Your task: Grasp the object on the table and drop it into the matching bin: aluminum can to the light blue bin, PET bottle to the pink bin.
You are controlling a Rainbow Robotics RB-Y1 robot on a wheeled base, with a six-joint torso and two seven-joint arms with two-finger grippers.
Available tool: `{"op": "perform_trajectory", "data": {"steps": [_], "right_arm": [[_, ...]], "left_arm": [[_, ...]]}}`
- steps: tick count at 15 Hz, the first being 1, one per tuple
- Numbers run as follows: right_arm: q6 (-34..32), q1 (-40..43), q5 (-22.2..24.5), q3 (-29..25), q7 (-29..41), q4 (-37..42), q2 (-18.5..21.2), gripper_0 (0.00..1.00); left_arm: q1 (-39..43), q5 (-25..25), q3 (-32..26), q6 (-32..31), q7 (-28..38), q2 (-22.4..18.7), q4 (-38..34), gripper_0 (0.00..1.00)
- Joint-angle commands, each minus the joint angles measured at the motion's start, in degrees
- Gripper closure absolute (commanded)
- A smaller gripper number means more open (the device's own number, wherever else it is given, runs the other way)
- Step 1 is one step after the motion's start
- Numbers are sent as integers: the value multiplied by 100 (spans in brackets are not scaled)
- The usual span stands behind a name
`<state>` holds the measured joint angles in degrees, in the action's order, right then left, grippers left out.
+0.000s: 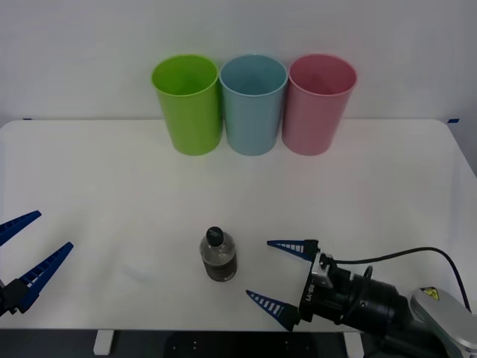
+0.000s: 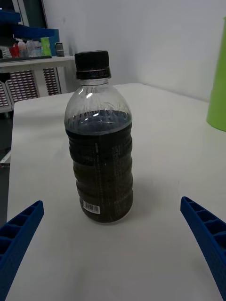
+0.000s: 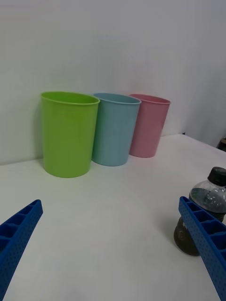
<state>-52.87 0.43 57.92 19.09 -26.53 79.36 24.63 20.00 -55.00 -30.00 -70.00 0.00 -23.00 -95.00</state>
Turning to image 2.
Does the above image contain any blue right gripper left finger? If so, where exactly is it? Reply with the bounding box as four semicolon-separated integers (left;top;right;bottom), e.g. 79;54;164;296
0;200;45;301

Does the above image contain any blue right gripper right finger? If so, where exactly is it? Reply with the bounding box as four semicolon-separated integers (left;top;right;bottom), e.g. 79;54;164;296
180;196;226;301

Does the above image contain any dark drink bottle black cap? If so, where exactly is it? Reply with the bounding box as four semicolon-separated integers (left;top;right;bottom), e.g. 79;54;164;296
65;50;134;223

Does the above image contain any yellow-green plastic bin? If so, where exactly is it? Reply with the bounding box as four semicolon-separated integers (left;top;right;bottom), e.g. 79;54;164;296
206;16;226;132

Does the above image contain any white drawer cabinet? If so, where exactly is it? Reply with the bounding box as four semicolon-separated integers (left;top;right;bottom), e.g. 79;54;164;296
0;55;74;114

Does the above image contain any red small bottle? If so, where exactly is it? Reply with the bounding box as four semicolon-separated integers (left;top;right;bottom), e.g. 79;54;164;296
10;43;20;58

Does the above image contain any dark grey can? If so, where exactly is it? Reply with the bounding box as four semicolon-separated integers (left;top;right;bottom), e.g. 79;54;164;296
55;42;65;57

